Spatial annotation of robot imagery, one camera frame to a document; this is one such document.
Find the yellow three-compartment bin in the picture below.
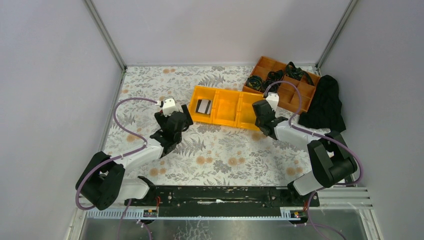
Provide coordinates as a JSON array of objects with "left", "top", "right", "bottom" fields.
[{"left": 188, "top": 85, "right": 264, "bottom": 131}]

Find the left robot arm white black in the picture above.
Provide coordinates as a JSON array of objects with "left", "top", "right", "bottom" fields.
[{"left": 75, "top": 104, "right": 193, "bottom": 211}]

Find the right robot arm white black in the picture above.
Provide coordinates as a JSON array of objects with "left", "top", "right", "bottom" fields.
[{"left": 252, "top": 99, "right": 360, "bottom": 206}]

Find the black white striped card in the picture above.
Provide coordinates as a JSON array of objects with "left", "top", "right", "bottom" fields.
[{"left": 195, "top": 99, "right": 213, "bottom": 115}]

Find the orange wooden divider tray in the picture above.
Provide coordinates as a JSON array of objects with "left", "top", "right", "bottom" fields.
[{"left": 242, "top": 56, "right": 321, "bottom": 113}]

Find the floral table mat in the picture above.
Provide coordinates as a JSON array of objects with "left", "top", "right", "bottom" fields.
[{"left": 103, "top": 65, "right": 311, "bottom": 186}]

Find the black cloth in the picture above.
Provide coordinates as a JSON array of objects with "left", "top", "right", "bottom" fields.
[{"left": 298, "top": 75, "right": 347, "bottom": 133}]

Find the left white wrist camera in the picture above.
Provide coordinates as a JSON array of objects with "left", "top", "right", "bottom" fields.
[{"left": 160, "top": 96, "right": 180, "bottom": 117}]

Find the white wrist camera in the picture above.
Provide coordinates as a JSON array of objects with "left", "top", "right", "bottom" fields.
[
  {"left": 160, "top": 96, "right": 180, "bottom": 117},
  {"left": 265, "top": 92, "right": 280, "bottom": 112}
]

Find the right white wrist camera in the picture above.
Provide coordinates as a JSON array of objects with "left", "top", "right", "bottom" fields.
[{"left": 265, "top": 92, "right": 280, "bottom": 112}]

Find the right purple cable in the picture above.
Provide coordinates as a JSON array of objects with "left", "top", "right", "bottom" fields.
[{"left": 263, "top": 80, "right": 365, "bottom": 190}]

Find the purple cable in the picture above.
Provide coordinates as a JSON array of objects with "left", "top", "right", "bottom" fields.
[
  {"left": 75, "top": 97, "right": 163, "bottom": 212},
  {"left": 263, "top": 80, "right": 365, "bottom": 190}
]

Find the rolled black strap left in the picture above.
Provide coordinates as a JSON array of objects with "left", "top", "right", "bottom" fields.
[{"left": 246, "top": 75, "right": 265, "bottom": 92}]

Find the rolled black strap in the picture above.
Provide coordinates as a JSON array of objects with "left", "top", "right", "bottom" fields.
[
  {"left": 263, "top": 70, "right": 285, "bottom": 94},
  {"left": 246, "top": 75, "right": 265, "bottom": 92}
]

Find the rolled black strap middle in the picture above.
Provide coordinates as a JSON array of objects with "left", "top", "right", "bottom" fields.
[{"left": 263, "top": 70, "right": 285, "bottom": 94}]

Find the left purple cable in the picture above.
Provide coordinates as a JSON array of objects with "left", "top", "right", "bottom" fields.
[{"left": 75, "top": 97, "right": 163, "bottom": 212}]

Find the loose black strap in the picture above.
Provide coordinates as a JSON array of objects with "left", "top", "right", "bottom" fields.
[{"left": 285, "top": 61, "right": 316, "bottom": 87}]

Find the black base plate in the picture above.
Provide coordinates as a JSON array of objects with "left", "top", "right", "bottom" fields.
[{"left": 125, "top": 178, "right": 320, "bottom": 216}]

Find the left aluminium corner post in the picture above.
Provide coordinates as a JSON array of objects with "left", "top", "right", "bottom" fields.
[{"left": 82, "top": 0, "right": 127, "bottom": 71}]

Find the aluminium corner post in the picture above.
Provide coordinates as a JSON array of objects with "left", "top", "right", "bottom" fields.
[
  {"left": 315, "top": 0, "right": 359, "bottom": 71},
  {"left": 82, "top": 0, "right": 127, "bottom": 71}
]

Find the aluminium slotted rail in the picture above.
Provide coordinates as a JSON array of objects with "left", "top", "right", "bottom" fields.
[{"left": 86, "top": 207, "right": 307, "bottom": 223}]

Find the right aluminium corner post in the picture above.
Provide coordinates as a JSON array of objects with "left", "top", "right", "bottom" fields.
[{"left": 315, "top": 0, "right": 359, "bottom": 71}]

